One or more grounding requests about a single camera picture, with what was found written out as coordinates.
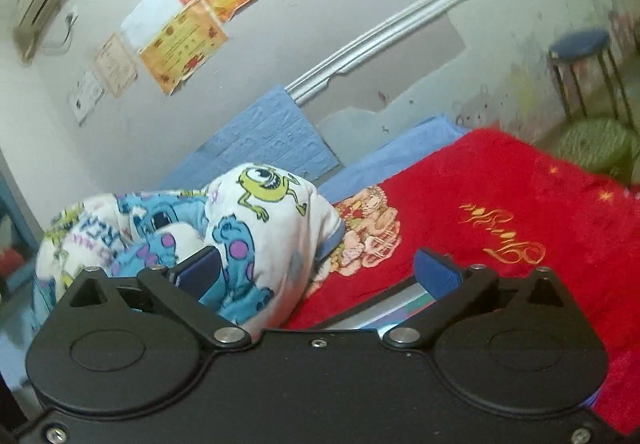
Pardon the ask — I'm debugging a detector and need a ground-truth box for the black shallow cardboard box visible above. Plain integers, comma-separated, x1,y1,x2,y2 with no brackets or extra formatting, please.
312,276,434,337

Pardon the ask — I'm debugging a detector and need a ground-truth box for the red plush blanket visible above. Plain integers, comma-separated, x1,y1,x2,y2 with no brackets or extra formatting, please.
288,129,639,432

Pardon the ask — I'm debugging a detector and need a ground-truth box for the blue bed sheet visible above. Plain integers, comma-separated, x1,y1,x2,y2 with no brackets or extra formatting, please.
319,114,470,204

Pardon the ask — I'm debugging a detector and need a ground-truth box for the white wall paper notice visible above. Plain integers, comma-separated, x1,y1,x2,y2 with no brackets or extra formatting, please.
67,70,105,126

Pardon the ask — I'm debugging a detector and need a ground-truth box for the blue round metal stool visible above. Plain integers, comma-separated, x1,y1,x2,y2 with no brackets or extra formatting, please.
547,28,636,130

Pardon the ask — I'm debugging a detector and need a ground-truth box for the green patterned round stool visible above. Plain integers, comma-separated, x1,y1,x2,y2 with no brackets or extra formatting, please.
555,117,639,185

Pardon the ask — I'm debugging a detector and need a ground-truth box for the white framed wall certificate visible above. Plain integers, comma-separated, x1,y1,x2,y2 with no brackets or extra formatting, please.
94,34,138,98

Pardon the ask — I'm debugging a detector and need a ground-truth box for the blue foam wall panel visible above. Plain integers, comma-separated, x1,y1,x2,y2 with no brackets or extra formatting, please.
158,87,340,190

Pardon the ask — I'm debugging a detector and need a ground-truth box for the white cartoon monster quilt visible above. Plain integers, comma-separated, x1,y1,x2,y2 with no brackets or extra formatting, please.
32,163,345,336

